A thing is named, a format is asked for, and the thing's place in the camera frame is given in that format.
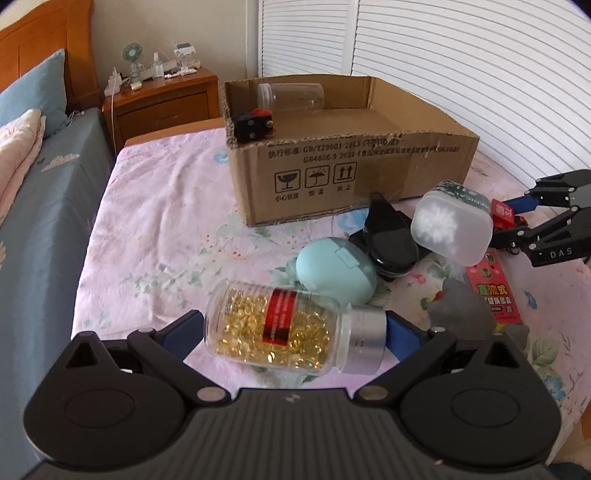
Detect clear plastic jar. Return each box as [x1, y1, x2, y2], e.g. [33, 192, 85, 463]
[257, 82, 325, 114]

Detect brown cardboard box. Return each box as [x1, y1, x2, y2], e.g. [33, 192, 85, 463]
[221, 75, 481, 228]

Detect red toy car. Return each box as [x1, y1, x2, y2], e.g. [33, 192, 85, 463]
[489, 198, 529, 232]

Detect wide white louvered door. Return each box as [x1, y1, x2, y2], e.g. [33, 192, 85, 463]
[350, 0, 591, 195]

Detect wooden bed frame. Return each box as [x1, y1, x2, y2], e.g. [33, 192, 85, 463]
[122, 117, 227, 149]

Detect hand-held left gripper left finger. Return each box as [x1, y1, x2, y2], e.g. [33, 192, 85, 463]
[65, 310, 227, 407]

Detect teal egg-shaped case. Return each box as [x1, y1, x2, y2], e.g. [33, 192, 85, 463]
[295, 236, 377, 305]

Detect white cable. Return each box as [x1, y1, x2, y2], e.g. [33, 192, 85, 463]
[107, 92, 119, 153]

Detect black oval glossy holder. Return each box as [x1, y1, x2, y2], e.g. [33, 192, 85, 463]
[362, 194, 421, 278]

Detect grey plastic animal toy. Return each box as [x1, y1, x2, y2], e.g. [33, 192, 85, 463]
[425, 277, 532, 356]

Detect white translucent plastic container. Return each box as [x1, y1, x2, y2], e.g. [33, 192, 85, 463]
[411, 180, 494, 266]

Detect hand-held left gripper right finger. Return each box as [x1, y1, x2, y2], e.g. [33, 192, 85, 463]
[355, 310, 529, 407]

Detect black cube toy red knobs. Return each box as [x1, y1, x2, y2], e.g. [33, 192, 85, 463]
[231, 108, 275, 143]

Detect narrow white louvered door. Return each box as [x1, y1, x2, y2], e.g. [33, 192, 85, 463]
[256, 0, 360, 80]

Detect wooden nightstand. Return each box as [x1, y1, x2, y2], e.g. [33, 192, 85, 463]
[102, 65, 221, 148]

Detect red paper packet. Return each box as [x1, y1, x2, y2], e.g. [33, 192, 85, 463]
[464, 247, 522, 326]

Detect wooden headboard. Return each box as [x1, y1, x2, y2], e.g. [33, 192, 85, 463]
[0, 0, 102, 116]

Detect clear bottle of yellow capsules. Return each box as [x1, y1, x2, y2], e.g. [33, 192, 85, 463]
[203, 279, 389, 377]

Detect pink quilt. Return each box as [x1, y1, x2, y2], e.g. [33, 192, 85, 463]
[0, 108, 47, 204]

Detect clear acrylic phone stand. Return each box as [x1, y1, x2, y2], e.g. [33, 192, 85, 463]
[173, 42, 199, 75]

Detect small green desk fan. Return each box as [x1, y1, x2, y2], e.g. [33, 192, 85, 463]
[121, 42, 145, 80]

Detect blue bed sheet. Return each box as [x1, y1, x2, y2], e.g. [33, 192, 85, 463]
[0, 108, 116, 480]

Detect blue pillow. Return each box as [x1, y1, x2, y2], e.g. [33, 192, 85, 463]
[0, 48, 70, 137]

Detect pink floral bed sheet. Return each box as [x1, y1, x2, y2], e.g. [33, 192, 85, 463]
[71, 124, 591, 444]

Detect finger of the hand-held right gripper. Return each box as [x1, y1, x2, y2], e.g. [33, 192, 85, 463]
[489, 209, 579, 248]
[503, 172, 574, 214]

